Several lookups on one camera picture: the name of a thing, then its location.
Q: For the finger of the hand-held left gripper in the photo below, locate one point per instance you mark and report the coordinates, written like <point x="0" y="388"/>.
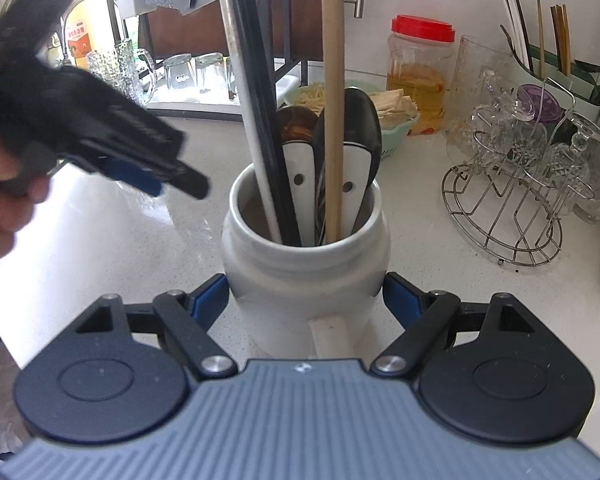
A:
<point x="135" y="180"/>
<point x="155" y="140"/>

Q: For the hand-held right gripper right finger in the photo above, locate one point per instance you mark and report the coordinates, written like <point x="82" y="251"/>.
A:
<point x="400" y="300"/>

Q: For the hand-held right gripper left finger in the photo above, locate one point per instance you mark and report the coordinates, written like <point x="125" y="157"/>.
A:
<point x="212" y="300"/>

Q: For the white ceramic mug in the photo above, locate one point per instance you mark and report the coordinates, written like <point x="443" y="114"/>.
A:
<point x="280" y="285"/>

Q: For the white chopstick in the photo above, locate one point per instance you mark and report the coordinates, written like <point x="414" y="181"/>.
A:
<point x="254" y="135"/>

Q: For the small metal fork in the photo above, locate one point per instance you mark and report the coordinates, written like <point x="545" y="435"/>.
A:
<point x="321" y="205"/>

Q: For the dark brown chopstick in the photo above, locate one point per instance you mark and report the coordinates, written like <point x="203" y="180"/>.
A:
<point x="281" y="160"/>

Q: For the white black-rimmed ceramic spoon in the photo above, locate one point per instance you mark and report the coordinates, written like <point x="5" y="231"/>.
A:
<point x="352" y="170"/>
<point x="302" y="200"/>

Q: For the copper spoon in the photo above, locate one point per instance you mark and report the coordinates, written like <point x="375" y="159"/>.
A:
<point x="295" y="122"/>

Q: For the large metal spoon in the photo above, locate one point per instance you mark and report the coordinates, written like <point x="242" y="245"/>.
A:
<point x="365" y="125"/>

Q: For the light wooden chopstick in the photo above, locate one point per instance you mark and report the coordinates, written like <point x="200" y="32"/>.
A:
<point x="334" y="110"/>

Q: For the person's left hand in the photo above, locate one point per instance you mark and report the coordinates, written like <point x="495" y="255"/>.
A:
<point x="5" y="220"/>

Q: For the white drain tray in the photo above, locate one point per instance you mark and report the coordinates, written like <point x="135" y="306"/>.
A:
<point x="200" y="107"/>

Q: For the tall textured glass mug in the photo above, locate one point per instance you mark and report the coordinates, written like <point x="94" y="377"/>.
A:
<point x="125" y="67"/>

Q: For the orange label bottle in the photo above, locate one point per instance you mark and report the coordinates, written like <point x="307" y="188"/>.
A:
<point x="82" y="40"/>

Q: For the brown wooden cutting board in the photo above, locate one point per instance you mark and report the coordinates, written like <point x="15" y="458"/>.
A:
<point x="205" y="30"/>

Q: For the black metal rack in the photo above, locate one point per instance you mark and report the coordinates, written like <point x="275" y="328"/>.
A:
<point x="114" y="7"/>

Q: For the green plastic basket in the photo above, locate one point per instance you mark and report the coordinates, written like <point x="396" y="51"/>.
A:
<point x="395" y="140"/>

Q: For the crystal glass cup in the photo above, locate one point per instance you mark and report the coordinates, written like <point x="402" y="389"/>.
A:
<point x="567" y="165"/>
<point x="527" y="147"/>
<point x="500" y="105"/>

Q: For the plastic jar with red lid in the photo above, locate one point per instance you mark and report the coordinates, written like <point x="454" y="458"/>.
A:
<point x="420" y="75"/>

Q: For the purple lid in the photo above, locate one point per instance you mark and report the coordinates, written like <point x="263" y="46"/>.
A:
<point x="537" y="97"/>

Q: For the large glass pitcher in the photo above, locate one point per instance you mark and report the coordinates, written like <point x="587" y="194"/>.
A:
<point x="475" y="65"/>

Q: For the bunch of upright chopsticks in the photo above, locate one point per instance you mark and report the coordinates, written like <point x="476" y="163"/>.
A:
<point x="512" y="20"/>

